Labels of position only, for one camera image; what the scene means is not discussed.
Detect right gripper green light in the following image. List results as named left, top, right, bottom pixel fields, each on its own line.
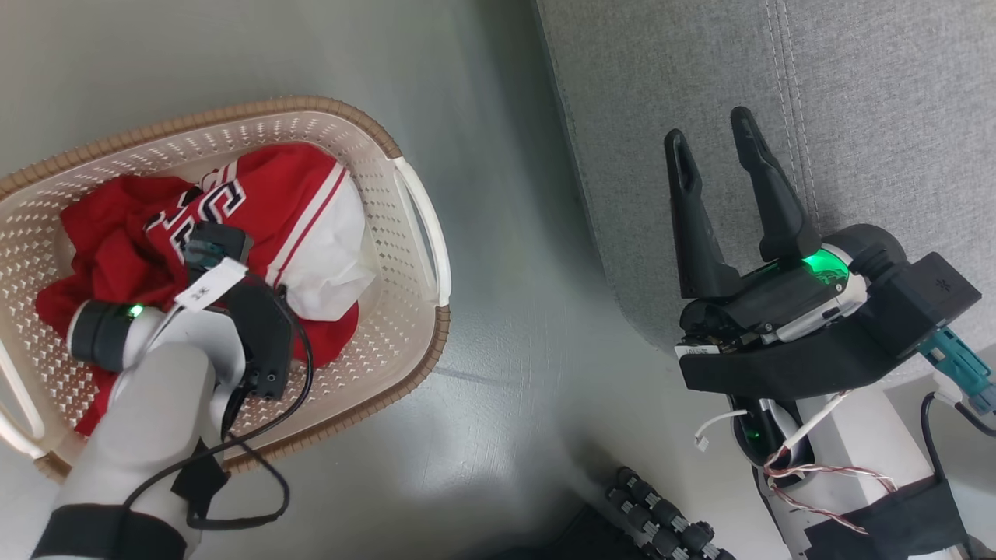
left=664, top=107, right=868, bottom=348

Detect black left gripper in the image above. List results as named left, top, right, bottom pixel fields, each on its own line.
left=184, top=222, right=254, bottom=274

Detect red and white jersey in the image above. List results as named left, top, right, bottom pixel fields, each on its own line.
left=35, top=142, right=378, bottom=436

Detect cream perforated laundry basket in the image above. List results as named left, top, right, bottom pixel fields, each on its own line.
left=0, top=96, right=452, bottom=481

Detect white paper tag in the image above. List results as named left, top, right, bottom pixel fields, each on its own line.
left=174, top=257, right=249, bottom=313

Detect grey fabric sofa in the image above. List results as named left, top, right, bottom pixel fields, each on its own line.
left=535, top=0, right=996, bottom=387

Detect black roller wheel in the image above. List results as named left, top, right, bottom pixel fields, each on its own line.
left=605, top=466, right=736, bottom=560

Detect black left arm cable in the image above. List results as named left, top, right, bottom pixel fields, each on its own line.
left=117, top=288, right=315, bottom=532

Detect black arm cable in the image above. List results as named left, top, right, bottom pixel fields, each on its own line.
left=117, top=288, right=315, bottom=532
left=920, top=392, right=996, bottom=477

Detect red white twisted wires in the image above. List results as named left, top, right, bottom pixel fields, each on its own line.
left=695, top=389, right=898, bottom=537

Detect teal right cable connector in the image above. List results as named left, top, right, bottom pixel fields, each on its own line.
left=918, top=327, right=996, bottom=417

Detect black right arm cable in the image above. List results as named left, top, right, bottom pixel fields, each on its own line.
left=920, top=392, right=996, bottom=477

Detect black left arm strap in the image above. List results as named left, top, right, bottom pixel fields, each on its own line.
left=31, top=503, right=188, bottom=560

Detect black arm strap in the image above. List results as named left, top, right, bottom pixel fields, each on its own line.
left=804, top=474, right=971, bottom=560
left=31, top=503, right=188, bottom=560

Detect black right arm strap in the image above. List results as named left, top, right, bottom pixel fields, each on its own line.
left=804, top=474, right=971, bottom=560

